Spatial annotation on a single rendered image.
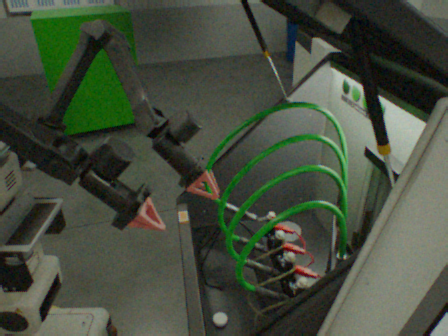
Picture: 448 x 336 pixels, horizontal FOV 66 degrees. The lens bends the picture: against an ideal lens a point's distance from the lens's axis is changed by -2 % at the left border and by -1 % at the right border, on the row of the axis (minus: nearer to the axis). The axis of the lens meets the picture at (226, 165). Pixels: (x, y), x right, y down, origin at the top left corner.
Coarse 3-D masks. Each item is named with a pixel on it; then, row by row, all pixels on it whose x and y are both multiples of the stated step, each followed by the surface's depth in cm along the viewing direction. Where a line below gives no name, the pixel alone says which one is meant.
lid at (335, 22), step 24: (264, 0) 96; (288, 0) 76; (312, 0) 57; (336, 0) 37; (360, 0) 36; (384, 0) 37; (312, 24) 91; (336, 24) 40; (384, 24) 38; (408, 24) 38; (432, 24) 39; (336, 48) 109; (384, 48) 63; (408, 48) 40; (432, 48) 40; (408, 72) 61; (432, 72) 50
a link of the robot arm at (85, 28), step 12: (84, 24) 107; (108, 24) 102; (84, 36) 107; (120, 36) 106; (84, 48) 107; (96, 48) 109; (72, 60) 108; (84, 60) 108; (72, 72) 107; (84, 72) 110; (60, 84) 109; (72, 84) 109; (60, 96) 108; (72, 96) 111; (48, 108) 109; (60, 108) 109; (36, 120) 106; (48, 120) 108; (60, 120) 111; (60, 132) 114
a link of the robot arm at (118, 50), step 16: (96, 32) 101; (112, 32) 101; (112, 48) 100; (128, 48) 107; (112, 64) 99; (128, 64) 96; (128, 80) 94; (128, 96) 93; (144, 96) 90; (144, 112) 87; (160, 112) 92
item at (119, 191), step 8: (112, 184) 72; (120, 184) 73; (144, 184) 75; (112, 192) 71; (120, 192) 72; (128, 192) 73; (136, 192) 75; (104, 200) 72; (112, 200) 71; (120, 200) 72; (128, 200) 72; (136, 200) 70; (112, 208) 73; (120, 208) 72; (128, 208) 72; (120, 216) 73; (112, 224) 74
